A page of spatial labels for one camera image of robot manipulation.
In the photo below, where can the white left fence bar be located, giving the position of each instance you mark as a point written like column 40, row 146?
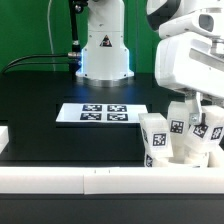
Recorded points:
column 4, row 137

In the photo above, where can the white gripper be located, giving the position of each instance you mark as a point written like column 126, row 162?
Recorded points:
column 190, row 56

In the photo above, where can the white marker sheet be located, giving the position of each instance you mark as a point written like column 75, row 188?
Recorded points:
column 100, row 113

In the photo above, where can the white front fence bar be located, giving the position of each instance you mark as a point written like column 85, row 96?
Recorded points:
column 66, row 180

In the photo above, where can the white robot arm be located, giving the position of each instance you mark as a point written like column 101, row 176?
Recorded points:
column 105, row 59

